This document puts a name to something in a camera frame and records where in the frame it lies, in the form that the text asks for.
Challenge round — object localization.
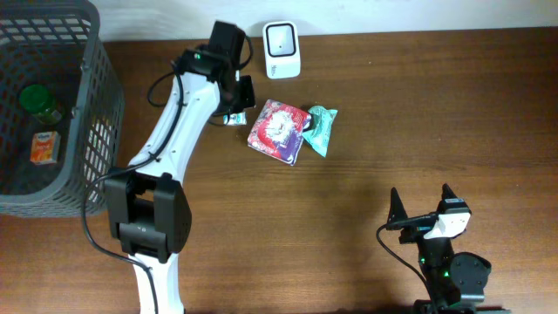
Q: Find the mint green wipes packet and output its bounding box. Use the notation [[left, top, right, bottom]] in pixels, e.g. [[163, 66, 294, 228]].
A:
[[303, 106, 337, 157]]

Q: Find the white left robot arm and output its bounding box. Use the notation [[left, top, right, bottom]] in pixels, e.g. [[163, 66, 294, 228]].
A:
[[104, 21, 255, 313]]

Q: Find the orange tissue packet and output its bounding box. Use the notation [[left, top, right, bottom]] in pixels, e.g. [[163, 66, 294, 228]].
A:
[[30, 131, 61, 165]]

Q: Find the red purple floral pack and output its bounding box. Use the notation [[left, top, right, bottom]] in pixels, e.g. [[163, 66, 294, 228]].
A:
[[248, 99, 311, 166]]

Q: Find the grey plastic mesh basket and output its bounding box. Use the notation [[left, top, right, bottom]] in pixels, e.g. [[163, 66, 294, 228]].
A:
[[1, 1, 125, 217]]

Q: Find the green lid glass jar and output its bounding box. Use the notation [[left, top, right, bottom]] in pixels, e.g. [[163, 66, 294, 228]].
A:
[[18, 84, 65, 125]]

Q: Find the teal tissue packet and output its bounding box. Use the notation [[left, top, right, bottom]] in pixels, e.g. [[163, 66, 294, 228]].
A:
[[223, 112, 247, 126]]

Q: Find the white black barcode scanner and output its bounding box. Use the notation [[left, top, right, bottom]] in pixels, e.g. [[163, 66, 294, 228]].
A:
[[262, 21, 302, 79]]

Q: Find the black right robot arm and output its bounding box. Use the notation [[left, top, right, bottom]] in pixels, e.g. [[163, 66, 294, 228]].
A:
[[376, 184, 509, 314]]

